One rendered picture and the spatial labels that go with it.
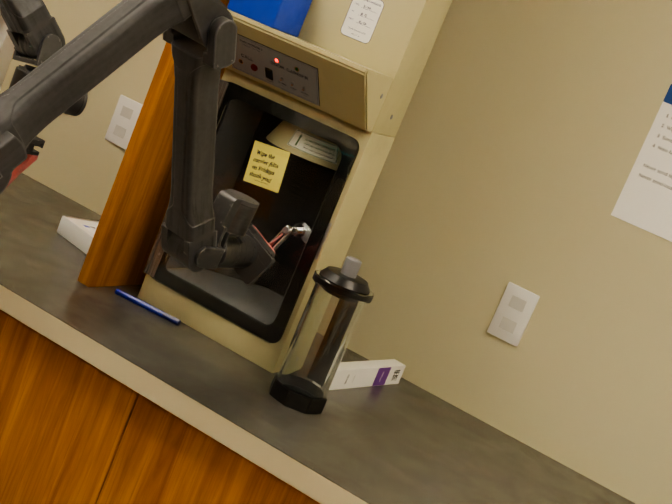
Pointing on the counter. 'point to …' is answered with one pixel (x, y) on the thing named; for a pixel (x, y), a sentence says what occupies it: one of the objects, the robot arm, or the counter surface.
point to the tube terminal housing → (360, 176)
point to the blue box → (274, 13)
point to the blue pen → (148, 307)
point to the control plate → (246, 50)
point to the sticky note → (266, 166)
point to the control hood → (337, 94)
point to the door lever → (287, 234)
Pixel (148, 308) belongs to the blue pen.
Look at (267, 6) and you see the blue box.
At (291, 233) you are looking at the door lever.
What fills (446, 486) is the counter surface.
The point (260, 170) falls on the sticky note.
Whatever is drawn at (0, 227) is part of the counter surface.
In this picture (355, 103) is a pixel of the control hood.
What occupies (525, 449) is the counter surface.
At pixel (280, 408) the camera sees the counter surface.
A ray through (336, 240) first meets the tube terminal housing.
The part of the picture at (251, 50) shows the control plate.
